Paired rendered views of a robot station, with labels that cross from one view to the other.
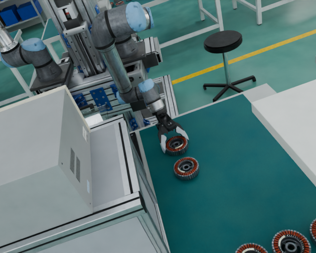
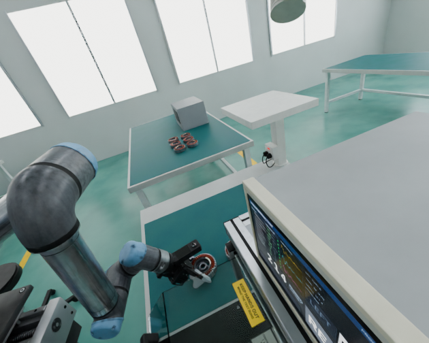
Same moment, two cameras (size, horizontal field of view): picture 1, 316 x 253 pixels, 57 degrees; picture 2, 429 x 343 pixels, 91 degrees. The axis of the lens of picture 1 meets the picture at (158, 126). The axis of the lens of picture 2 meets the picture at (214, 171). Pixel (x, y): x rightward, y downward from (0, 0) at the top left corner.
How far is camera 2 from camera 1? 1.17 m
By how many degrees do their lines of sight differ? 80
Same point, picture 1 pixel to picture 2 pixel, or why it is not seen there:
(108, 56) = (82, 246)
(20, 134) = (419, 169)
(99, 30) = (62, 190)
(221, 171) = not seen: hidden behind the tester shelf
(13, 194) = not seen: outside the picture
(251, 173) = (241, 208)
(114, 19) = (70, 162)
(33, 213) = not seen: outside the picture
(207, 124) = (175, 246)
